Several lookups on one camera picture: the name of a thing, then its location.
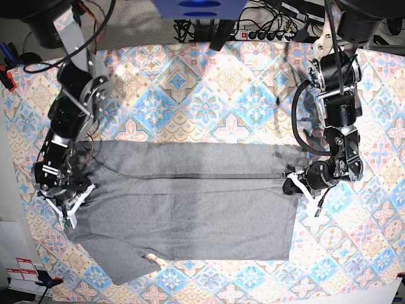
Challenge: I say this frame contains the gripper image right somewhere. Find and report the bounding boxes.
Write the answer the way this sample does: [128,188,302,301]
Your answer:
[282,161,339,218]

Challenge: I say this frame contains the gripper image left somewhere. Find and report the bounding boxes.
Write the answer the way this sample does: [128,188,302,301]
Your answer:
[31,163,101,229]

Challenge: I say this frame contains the grey T-shirt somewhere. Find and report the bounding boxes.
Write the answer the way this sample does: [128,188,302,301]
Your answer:
[65,141,306,285]

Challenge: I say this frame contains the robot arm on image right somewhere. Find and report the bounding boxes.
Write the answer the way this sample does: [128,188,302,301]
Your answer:
[283,1,404,217]

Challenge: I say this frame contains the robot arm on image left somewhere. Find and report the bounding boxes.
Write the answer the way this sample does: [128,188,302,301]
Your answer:
[1,1,116,228]

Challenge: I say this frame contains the patterned tablecloth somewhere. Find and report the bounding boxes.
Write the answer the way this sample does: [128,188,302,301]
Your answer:
[1,42,404,303]

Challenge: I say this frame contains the white labelled box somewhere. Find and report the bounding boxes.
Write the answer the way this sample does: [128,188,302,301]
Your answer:
[1,221,37,294]

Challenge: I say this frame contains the blue clamp lower left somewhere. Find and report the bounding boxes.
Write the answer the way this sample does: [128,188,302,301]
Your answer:
[35,270,63,289]

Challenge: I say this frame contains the orange clamp upper left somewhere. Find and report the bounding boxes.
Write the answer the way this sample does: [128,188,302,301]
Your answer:
[0,65,16,92]

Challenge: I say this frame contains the white power strip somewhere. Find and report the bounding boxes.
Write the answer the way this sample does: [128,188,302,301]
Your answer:
[229,29,296,42]

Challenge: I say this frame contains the black centre post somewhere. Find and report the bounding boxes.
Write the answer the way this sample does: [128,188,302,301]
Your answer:
[209,20,235,51]

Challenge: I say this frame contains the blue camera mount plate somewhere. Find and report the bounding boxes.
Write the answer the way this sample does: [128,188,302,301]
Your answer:
[153,0,247,20]

